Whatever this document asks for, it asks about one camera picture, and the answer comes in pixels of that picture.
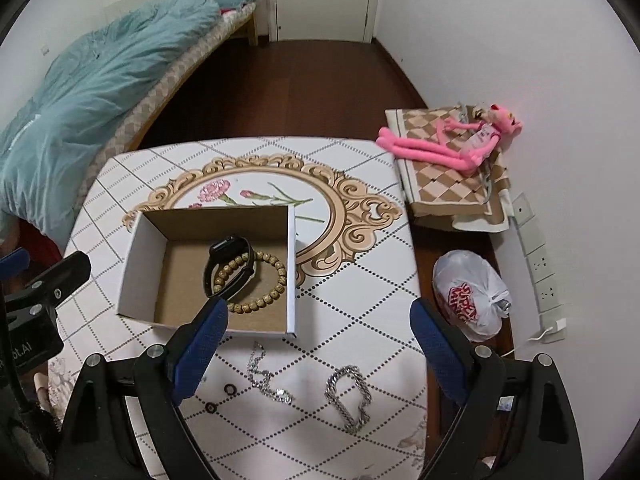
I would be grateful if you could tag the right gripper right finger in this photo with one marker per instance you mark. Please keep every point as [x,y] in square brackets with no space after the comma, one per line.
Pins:
[470,377]

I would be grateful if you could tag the teal blue duvet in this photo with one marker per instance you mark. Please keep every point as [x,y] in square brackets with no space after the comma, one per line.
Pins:
[89,89]

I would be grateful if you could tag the white wall power strip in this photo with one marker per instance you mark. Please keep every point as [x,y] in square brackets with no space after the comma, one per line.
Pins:
[540,268]

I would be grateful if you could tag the bed with patterned mattress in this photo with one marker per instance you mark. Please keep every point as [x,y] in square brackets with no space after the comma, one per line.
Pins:
[130,132]

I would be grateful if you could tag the patterned white tablecloth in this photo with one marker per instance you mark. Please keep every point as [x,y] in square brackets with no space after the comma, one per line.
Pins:
[345,397]

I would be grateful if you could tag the white cardboard box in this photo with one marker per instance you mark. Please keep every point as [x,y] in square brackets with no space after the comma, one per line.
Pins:
[178,259]

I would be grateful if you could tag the white plastic bag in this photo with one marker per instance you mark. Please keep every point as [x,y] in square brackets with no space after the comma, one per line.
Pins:
[471,293]

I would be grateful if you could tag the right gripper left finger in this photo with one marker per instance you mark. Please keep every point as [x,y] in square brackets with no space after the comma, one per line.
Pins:
[167,374]

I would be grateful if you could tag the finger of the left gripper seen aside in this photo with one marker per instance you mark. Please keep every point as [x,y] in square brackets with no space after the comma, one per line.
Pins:
[54,285]

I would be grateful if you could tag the black smart watch band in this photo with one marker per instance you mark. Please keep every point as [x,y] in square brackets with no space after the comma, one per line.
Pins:
[229,268]

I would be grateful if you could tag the pink panther plush toy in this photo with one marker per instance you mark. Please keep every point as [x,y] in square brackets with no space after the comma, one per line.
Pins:
[460,146]

